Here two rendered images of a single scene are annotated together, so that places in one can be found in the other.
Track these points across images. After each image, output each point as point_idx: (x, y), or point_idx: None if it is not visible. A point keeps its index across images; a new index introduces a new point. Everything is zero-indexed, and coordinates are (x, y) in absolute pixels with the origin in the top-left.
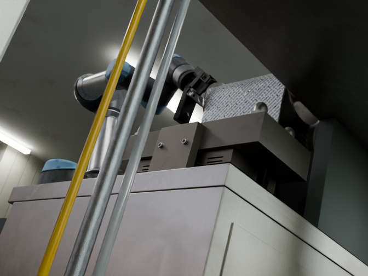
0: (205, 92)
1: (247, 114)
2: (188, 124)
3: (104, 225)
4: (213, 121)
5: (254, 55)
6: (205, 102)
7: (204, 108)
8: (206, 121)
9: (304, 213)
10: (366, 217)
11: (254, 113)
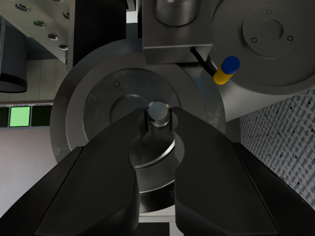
0: (51, 134)
1: (60, 59)
2: (20, 29)
3: None
4: (41, 44)
5: (50, 99)
6: (60, 104)
7: (65, 85)
8: (37, 40)
9: (137, 24)
10: None
11: (63, 62)
